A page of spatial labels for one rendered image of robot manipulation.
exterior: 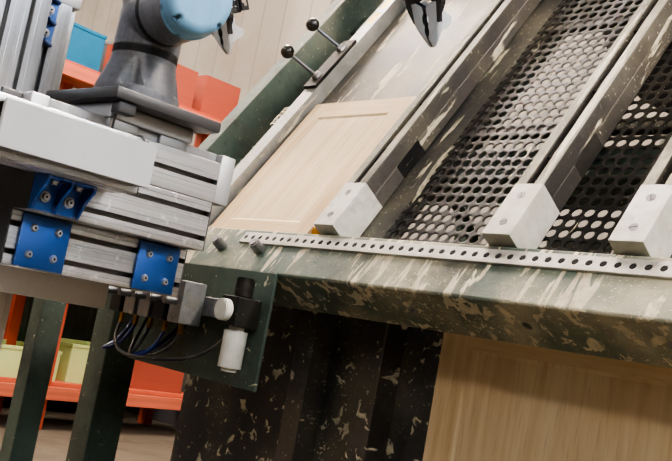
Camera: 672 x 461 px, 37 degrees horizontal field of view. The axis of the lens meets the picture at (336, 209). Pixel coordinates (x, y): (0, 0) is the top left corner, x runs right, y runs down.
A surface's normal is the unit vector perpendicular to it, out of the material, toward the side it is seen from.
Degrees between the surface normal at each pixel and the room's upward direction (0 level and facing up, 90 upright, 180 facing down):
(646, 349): 147
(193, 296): 90
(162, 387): 90
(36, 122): 90
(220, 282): 90
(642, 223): 57
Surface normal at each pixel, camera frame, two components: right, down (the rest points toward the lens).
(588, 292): -0.51, -0.72
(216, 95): 0.73, 0.05
